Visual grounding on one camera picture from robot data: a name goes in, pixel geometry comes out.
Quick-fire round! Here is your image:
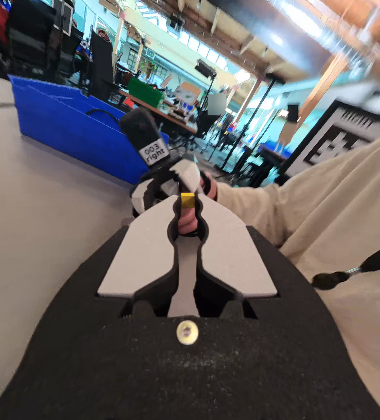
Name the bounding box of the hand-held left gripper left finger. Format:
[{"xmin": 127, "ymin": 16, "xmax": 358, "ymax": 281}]
[{"xmin": 98, "ymin": 194, "xmax": 180, "ymax": 317}]

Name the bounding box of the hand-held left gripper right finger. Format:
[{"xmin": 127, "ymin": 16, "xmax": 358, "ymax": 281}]
[{"xmin": 195, "ymin": 194, "xmax": 278, "ymax": 317}]

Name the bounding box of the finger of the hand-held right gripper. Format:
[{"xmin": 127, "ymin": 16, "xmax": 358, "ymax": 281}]
[
  {"xmin": 131, "ymin": 180, "xmax": 149, "ymax": 217},
  {"xmin": 170, "ymin": 159, "xmax": 201, "ymax": 194}
]

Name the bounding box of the blue plastic bin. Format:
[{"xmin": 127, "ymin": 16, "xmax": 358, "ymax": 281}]
[{"xmin": 8, "ymin": 75, "xmax": 170, "ymax": 185}]

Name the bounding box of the person's right forearm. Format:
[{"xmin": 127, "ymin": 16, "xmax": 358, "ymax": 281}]
[{"xmin": 216, "ymin": 131, "xmax": 380, "ymax": 260}]

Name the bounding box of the person's right hand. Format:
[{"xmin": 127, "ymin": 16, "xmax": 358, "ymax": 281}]
[{"xmin": 178, "ymin": 208, "xmax": 199, "ymax": 235}]

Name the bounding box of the wooden table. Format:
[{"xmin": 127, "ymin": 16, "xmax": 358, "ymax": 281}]
[{"xmin": 119, "ymin": 89, "xmax": 199, "ymax": 135}]

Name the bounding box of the green plastic bin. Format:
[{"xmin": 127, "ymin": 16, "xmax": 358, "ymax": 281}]
[{"xmin": 128, "ymin": 77, "xmax": 164, "ymax": 107}]

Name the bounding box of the wooden board with green leaf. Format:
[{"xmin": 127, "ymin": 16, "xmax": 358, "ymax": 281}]
[{"xmin": 177, "ymin": 82, "xmax": 201, "ymax": 102}]

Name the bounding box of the black office chair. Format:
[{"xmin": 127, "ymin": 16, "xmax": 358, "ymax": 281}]
[
  {"xmin": 88, "ymin": 30, "xmax": 122, "ymax": 102},
  {"xmin": 6, "ymin": 0, "xmax": 63, "ymax": 76}
]

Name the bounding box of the black hanging monitor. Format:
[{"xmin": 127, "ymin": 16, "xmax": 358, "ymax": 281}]
[{"xmin": 195, "ymin": 59, "xmax": 217, "ymax": 78}]

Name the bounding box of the black floor lamp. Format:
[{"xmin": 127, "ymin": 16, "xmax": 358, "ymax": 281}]
[{"xmin": 221, "ymin": 73, "xmax": 286, "ymax": 171}]

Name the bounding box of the black ceiling panel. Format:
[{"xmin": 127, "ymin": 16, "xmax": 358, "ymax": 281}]
[{"xmin": 206, "ymin": 0, "xmax": 328, "ymax": 77}]

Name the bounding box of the framed marker board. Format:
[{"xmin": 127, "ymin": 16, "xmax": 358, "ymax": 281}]
[{"xmin": 275, "ymin": 100, "xmax": 380, "ymax": 186}]

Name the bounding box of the thin black cable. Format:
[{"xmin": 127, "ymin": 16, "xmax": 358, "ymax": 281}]
[{"xmin": 86, "ymin": 109, "xmax": 122, "ymax": 124}]

